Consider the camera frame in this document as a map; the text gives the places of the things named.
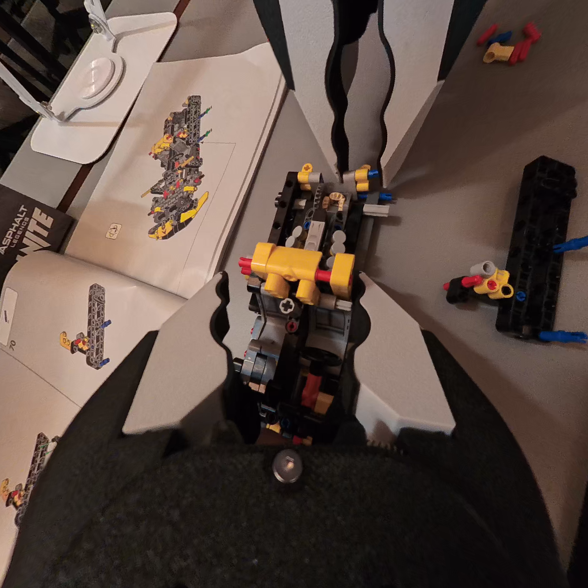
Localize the small yellow grey lego connector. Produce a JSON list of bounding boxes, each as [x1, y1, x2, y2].
[[342, 164, 380, 193]]

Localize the black lego beam blue pins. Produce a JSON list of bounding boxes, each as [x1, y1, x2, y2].
[[495, 155, 588, 345]]

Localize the black yellow lego car chassis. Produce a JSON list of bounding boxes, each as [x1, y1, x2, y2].
[[232, 163, 397, 447]]

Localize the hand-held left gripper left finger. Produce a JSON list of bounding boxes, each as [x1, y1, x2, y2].
[[122, 271, 262, 444]]

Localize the scattered loose lego pieces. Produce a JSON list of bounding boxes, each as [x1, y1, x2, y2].
[[476, 21, 543, 66]]

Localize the open lego instruction booklet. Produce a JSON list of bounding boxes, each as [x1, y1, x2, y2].
[[0, 41, 288, 552]]

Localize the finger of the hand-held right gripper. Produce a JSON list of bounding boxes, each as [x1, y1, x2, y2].
[[378, 0, 455, 188], [278, 0, 344, 175]]

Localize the lego set cardboard box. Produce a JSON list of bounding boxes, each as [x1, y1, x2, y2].
[[0, 183, 77, 288]]

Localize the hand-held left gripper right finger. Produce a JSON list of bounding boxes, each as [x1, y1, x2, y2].
[[348, 271, 456, 443]]

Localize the white rounded pad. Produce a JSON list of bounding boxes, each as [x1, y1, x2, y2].
[[0, 0, 180, 164]]

